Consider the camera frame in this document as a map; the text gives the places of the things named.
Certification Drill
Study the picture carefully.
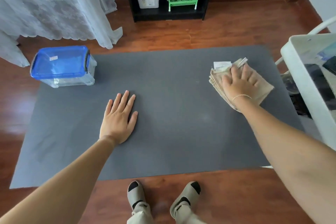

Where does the person's left hand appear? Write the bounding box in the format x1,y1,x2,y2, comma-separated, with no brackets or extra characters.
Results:
99,90,138,145

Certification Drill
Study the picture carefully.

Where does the person's right hand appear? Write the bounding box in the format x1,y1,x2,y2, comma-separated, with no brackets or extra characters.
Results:
221,64,259,103

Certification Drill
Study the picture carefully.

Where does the beige cloth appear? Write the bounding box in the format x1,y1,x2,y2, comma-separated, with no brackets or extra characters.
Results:
209,58,275,113

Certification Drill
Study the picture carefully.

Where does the person's left forearm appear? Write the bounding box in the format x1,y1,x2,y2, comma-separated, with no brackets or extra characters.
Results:
0,136,116,224

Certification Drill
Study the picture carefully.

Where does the person's right forearm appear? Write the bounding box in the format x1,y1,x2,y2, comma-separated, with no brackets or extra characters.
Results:
233,96,336,224

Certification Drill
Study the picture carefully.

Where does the white paper label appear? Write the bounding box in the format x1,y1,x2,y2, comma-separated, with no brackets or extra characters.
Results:
213,61,232,70

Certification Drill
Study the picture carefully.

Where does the grey floor mat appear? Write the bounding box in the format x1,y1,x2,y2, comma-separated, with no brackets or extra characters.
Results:
10,45,305,189

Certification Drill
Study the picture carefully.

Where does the white metal cart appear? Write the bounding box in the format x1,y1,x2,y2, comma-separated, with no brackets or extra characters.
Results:
274,16,336,151

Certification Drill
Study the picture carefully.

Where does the clear storage box blue lid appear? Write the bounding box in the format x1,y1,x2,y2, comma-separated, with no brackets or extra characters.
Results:
30,45,97,88

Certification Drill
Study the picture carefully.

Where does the black fabric item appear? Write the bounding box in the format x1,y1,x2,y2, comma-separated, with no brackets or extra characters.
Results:
304,56,336,110

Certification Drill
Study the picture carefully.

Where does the grey left slipper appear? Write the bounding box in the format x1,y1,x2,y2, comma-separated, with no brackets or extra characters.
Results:
127,180,147,211

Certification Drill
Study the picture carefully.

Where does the grey slipper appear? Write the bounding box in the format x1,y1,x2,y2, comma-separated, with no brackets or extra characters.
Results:
170,181,201,219
127,180,147,211

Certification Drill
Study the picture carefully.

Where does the light blue packet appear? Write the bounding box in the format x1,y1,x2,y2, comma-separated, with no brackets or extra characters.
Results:
317,41,336,61

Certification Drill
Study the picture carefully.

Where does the grey right slipper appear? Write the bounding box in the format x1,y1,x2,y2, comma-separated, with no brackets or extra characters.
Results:
170,181,201,219

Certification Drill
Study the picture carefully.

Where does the beige left trouser leg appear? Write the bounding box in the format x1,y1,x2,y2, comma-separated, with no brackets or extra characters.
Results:
127,202,155,224

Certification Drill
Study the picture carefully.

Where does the beige trouser leg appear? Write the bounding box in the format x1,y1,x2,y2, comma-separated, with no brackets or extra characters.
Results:
175,201,209,224
127,202,155,224

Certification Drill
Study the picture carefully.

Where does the beige right trouser leg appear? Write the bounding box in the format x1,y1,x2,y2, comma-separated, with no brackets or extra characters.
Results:
175,201,209,224

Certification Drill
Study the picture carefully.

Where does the white lace curtain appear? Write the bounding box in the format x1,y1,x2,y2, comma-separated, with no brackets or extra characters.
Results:
0,0,123,68

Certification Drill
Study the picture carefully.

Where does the thin wrist bracelet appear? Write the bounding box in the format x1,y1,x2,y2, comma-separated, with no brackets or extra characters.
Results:
232,94,252,102

